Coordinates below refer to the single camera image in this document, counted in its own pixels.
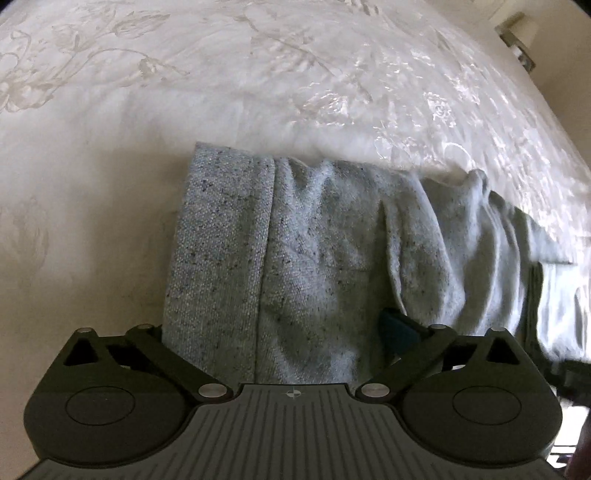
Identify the grey speckled sweatpants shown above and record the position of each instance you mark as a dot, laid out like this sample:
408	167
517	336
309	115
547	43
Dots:
281	272

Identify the white bedside lamp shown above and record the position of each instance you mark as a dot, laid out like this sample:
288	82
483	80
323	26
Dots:
518	33

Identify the white floral bedspread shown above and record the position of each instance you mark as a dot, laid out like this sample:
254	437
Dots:
102	103

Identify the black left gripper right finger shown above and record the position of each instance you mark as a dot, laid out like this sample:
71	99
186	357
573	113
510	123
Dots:
476	400

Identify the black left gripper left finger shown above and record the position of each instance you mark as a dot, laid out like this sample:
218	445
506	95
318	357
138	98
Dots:
114	400

